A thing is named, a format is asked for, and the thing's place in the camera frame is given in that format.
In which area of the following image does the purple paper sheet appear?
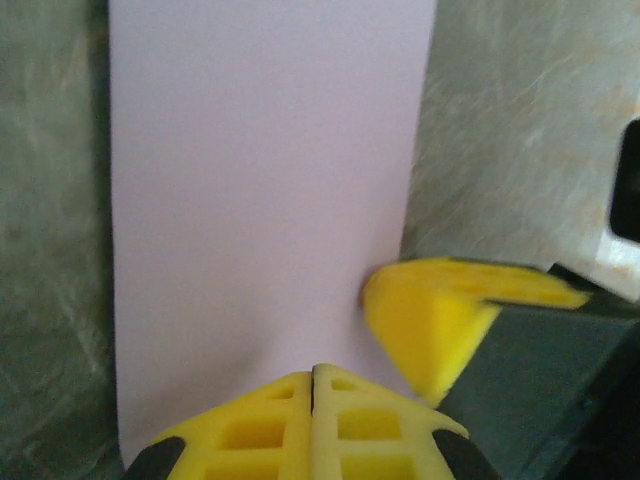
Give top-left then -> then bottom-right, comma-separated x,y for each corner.
107,0 -> 436,474

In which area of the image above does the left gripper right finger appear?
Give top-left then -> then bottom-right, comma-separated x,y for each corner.
312,364 -> 501,480

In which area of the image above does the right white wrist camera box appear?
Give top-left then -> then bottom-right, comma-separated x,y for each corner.
594,117 -> 640,301

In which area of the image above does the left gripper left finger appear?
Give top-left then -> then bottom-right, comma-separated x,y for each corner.
124,370 -> 315,480

